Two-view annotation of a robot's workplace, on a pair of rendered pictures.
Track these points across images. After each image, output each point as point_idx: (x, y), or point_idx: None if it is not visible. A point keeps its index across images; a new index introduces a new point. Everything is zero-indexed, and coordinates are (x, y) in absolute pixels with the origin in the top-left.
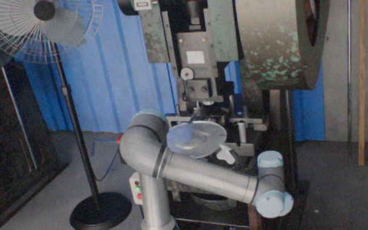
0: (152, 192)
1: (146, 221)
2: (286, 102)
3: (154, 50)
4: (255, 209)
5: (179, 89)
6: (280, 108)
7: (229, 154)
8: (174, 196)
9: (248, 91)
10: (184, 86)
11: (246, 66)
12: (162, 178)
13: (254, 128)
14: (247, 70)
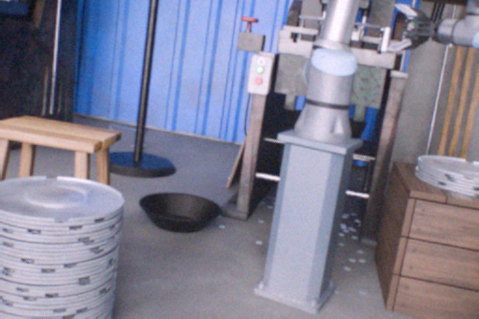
0: None
1: (326, 35)
2: (401, 62)
3: None
4: (394, 114)
5: (288, 21)
6: (401, 57)
7: (410, 10)
8: (288, 102)
9: (375, 28)
10: None
11: None
12: None
13: (389, 50)
14: (381, 4)
